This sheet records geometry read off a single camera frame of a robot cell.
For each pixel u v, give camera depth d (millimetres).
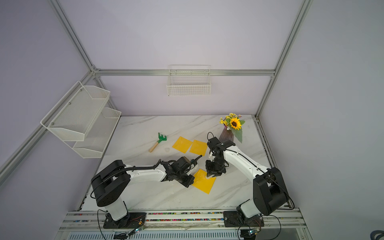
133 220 730
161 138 1059
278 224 718
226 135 954
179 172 708
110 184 457
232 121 824
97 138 912
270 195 429
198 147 1016
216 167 709
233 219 734
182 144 1035
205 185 844
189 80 951
